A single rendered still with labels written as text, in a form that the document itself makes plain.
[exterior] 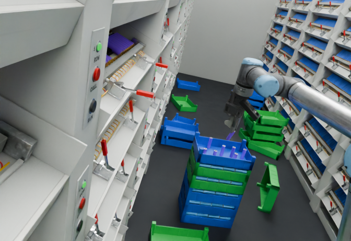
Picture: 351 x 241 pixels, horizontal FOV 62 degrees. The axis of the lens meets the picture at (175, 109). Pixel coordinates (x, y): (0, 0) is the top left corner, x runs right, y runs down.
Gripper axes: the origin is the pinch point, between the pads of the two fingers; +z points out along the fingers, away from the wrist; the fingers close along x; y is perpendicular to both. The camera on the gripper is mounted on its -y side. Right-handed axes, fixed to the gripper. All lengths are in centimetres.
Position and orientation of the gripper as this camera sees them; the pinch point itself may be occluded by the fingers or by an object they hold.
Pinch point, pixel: (234, 130)
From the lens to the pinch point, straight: 149.8
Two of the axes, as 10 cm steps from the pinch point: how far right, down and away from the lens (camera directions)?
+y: -8.2, -4.1, 4.1
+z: -1.9, 8.6, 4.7
